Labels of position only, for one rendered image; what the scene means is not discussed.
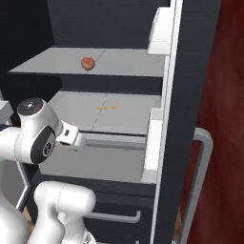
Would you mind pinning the red round fruit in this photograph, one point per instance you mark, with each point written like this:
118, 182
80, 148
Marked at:
88, 63

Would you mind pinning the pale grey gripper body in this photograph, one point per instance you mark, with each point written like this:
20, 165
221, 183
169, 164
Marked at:
80, 141

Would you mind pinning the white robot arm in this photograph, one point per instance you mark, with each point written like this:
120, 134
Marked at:
35, 127

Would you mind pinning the dark grey fridge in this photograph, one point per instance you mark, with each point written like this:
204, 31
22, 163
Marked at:
95, 22

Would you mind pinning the thin orange stick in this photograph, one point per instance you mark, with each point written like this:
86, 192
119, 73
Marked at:
107, 107

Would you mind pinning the dark freezer drawer front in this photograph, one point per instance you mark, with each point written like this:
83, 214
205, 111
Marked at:
127, 198

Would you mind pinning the dark fridge door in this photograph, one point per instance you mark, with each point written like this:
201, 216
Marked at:
187, 79

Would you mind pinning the small white door bin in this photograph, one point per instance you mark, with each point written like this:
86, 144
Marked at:
162, 31

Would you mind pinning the tall white door bin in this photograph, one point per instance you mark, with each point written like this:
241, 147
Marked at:
154, 143

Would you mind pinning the dark red wooden cabinet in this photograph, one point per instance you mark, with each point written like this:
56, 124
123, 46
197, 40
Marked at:
225, 127

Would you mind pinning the grey fridge shelf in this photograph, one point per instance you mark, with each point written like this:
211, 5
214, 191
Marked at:
127, 62

